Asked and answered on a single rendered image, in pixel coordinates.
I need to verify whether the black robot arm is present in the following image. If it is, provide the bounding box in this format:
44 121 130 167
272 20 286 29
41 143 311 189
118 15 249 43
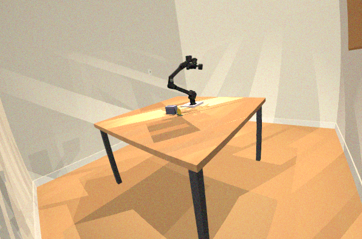
167 56 197 105

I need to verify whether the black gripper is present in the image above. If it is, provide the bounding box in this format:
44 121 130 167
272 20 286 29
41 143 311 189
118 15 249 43
191 63 202 70

